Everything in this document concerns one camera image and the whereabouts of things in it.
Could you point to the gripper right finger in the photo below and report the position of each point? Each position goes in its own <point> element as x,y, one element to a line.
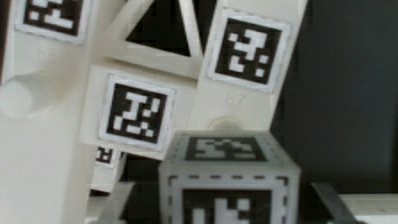
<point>342,216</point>

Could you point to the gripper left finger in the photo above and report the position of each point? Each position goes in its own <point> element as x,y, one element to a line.
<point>115,205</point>

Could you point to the white chair leg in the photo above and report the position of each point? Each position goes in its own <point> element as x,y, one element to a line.
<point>229,179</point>
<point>110,166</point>

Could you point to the white chair back part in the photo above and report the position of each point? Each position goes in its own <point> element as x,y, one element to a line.
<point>166,66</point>

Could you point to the white chair seat part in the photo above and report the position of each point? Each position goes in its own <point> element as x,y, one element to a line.
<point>28,96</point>

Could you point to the white L-shaped obstacle fence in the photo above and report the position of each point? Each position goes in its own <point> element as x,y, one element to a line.
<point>374,207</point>

